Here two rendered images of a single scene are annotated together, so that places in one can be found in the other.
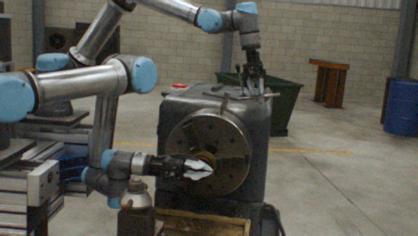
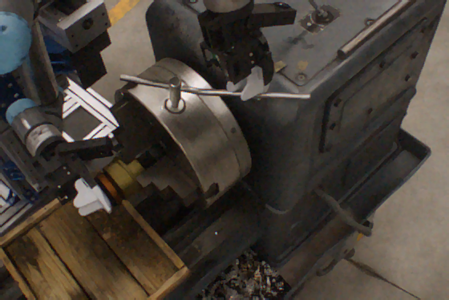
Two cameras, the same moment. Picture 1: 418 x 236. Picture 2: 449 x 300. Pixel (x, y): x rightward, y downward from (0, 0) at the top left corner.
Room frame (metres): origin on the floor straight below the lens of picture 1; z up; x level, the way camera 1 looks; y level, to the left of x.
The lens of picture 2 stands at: (1.14, -0.52, 1.99)
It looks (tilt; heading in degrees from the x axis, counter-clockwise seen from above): 53 degrees down; 45
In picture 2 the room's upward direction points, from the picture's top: 6 degrees counter-clockwise
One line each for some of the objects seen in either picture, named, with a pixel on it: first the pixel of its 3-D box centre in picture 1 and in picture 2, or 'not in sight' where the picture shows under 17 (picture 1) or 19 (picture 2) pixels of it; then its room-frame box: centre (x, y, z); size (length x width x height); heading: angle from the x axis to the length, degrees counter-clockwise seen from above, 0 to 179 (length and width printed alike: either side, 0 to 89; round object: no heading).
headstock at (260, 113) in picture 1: (218, 133); (297, 43); (1.92, -0.04, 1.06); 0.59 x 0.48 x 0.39; 172
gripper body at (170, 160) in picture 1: (165, 167); (62, 168); (1.31, 0.13, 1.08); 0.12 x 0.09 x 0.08; 81
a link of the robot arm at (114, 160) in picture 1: (119, 162); (30, 123); (1.35, 0.29, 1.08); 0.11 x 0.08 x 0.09; 81
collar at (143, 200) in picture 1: (135, 196); not in sight; (0.93, 0.16, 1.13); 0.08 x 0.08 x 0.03
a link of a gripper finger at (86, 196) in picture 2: (198, 166); (87, 197); (1.30, 0.03, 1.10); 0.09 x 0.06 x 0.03; 81
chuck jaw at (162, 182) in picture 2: (231, 160); (175, 184); (1.43, -0.08, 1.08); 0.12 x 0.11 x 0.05; 82
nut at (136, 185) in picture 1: (136, 183); not in sight; (0.93, 0.16, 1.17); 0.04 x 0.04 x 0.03
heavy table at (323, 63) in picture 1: (325, 81); not in sight; (10.27, -2.71, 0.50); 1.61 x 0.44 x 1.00; 6
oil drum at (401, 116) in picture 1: (404, 107); not in sight; (7.32, -3.34, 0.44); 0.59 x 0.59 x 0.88
